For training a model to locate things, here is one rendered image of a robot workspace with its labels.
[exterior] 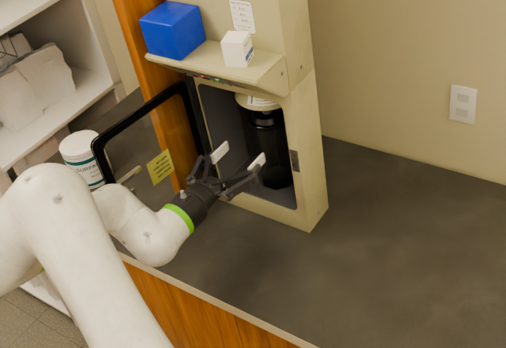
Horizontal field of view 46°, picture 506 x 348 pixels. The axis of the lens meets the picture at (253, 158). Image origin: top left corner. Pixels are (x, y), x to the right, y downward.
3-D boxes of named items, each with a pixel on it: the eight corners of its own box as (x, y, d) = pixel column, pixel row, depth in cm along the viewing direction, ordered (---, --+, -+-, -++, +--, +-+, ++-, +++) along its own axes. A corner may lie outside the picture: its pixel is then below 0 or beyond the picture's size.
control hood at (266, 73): (183, 66, 154) (173, 32, 147) (291, 93, 137) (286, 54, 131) (153, 90, 147) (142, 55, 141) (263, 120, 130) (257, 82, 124)
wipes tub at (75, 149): (94, 160, 208) (80, 125, 199) (120, 170, 201) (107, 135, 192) (66, 183, 201) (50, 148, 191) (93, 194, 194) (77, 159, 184)
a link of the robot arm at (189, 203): (169, 228, 149) (198, 240, 144) (158, 193, 142) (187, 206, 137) (184, 212, 153) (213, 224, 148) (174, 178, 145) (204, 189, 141)
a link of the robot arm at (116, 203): (41, 285, 111) (70, 240, 108) (-5, 245, 113) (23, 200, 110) (130, 234, 146) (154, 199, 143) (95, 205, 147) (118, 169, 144)
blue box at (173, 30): (175, 33, 146) (166, -1, 141) (207, 40, 141) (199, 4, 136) (147, 54, 141) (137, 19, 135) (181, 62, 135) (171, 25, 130)
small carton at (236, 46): (233, 54, 134) (227, 30, 131) (254, 55, 133) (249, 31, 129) (225, 66, 131) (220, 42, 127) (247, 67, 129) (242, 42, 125)
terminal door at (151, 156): (214, 192, 178) (184, 77, 153) (137, 258, 163) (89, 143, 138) (213, 190, 179) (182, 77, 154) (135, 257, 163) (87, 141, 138)
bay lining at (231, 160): (266, 135, 191) (249, 36, 169) (339, 157, 178) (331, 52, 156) (221, 183, 177) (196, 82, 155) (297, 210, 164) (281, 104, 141)
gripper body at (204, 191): (204, 197, 142) (227, 173, 148) (177, 187, 146) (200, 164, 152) (210, 219, 147) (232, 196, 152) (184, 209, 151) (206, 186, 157)
